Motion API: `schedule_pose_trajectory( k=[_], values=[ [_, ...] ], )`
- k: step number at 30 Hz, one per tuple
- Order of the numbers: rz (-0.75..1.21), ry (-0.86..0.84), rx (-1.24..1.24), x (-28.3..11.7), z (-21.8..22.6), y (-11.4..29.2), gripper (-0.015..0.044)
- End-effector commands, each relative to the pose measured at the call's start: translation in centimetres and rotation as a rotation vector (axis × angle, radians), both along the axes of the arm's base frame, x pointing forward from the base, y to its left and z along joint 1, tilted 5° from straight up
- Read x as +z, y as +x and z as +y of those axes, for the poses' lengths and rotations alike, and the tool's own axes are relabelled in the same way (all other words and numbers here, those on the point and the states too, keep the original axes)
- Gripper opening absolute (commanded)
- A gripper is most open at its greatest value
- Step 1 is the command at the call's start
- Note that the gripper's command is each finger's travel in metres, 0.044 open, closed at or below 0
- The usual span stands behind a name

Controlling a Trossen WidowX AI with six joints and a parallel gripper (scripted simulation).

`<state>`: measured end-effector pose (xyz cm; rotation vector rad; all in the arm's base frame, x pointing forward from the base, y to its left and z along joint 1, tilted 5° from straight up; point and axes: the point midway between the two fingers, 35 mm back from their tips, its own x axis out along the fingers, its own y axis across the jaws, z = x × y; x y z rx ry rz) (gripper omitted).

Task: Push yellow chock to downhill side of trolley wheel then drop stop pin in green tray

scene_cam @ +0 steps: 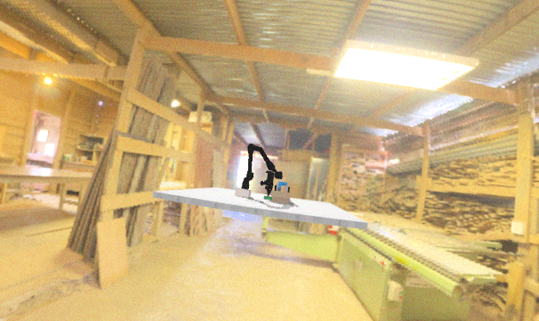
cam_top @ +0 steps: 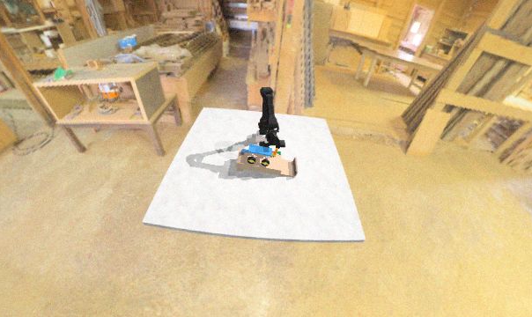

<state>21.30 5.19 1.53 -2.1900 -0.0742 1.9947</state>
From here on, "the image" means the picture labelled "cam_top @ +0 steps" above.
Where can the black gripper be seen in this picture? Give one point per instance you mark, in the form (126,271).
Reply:
(268,144)

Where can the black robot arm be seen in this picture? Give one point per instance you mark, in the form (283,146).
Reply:
(268,124)

